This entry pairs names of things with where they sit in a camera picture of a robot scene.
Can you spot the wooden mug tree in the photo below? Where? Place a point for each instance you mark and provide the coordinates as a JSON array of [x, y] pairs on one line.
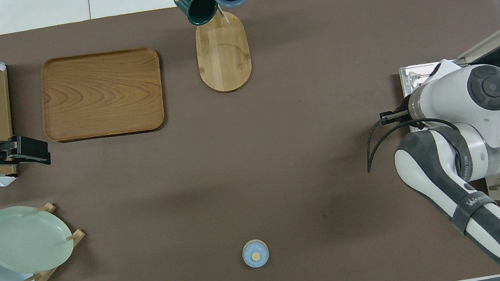
[[224, 60]]

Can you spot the pale green plate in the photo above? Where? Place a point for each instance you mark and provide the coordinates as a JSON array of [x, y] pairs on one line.
[[24, 238]]

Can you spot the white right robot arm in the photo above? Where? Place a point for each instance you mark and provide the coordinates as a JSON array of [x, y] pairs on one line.
[[467, 103]]

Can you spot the blue call bell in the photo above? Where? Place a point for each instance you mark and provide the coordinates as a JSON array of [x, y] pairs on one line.
[[255, 253]]

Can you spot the brown wooden tray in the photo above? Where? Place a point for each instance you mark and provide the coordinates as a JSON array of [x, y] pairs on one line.
[[102, 95]]

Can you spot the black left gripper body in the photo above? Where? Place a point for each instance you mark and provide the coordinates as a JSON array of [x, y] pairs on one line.
[[26, 151]]

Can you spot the dark green mug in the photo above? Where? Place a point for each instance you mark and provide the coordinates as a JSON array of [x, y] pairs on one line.
[[200, 6]]

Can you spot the brown table mat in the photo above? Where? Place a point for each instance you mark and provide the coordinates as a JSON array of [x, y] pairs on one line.
[[233, 163]]

